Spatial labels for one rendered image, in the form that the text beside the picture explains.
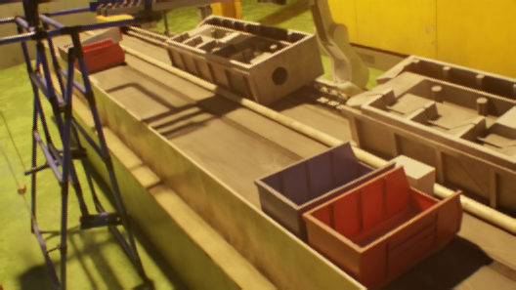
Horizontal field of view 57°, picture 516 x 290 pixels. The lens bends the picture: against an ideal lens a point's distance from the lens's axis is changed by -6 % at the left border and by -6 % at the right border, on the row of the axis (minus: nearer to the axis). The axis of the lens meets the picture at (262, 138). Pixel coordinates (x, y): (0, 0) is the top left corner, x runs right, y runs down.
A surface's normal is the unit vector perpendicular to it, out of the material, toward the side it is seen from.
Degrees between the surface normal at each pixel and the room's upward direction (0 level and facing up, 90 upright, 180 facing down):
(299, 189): 88
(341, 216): 88
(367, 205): 88
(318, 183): 88
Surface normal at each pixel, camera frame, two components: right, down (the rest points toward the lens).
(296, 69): 0.54, 0.29
